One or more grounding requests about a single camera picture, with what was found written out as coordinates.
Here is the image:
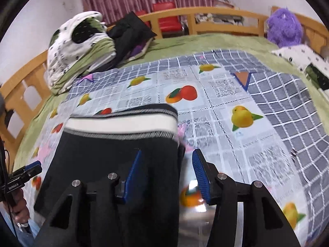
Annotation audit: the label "large red chair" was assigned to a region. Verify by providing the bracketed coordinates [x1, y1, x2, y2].
[152, 1, 182, 33]

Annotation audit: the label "fruit print plastic sheet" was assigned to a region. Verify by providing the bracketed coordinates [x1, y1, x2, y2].
[24, 63, 313, 247]

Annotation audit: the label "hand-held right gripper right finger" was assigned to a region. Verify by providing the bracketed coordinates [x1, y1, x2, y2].
[192, 149, 301, 247]

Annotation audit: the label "person's left hand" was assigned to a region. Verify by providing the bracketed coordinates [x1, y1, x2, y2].
[2, 183, 29, 233]

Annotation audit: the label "small red chair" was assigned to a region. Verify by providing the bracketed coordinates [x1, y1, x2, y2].
[135, 10, 152, 27]

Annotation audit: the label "wooden bed frame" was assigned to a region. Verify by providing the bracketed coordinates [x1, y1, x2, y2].
[0, 5, 329, 150]

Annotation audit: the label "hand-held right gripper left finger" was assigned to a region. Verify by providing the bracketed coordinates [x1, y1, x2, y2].
[36, 149, 143, 247]

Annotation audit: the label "white flower print pillow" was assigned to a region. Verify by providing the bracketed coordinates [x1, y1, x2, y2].
[271, 44, 329, 90]

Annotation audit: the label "person's blue jeans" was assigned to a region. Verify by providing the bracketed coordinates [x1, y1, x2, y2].
[0, 211, 39, 247]

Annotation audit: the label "black pants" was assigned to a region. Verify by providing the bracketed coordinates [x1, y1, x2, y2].
[33, 103, 186, 247]

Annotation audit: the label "purple plush toy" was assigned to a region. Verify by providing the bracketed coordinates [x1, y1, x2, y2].
[266, 7, 303, 45]

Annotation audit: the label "green bed sheet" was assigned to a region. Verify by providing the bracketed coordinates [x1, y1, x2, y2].
[13, 32, 329, 165]

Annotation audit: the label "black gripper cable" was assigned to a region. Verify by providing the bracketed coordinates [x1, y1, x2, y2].
[0, 134, 18, 240]

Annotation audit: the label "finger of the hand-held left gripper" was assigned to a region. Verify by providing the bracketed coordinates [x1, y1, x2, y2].
[24, 160, 42, 171]
[9, 165, 43, 183]

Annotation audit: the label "folded white flower print quilt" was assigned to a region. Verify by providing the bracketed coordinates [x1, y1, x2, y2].
[47, 11, 116, 95]

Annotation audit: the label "purple cloth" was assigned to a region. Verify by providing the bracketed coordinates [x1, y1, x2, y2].
[130, 42, 147, 57]

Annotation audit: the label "black clothes heap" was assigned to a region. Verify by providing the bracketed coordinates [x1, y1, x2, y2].
[107, 12, 157, 66]

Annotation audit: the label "grey checked blanket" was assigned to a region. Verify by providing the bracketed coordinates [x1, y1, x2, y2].
[68, 49, 329, 245]

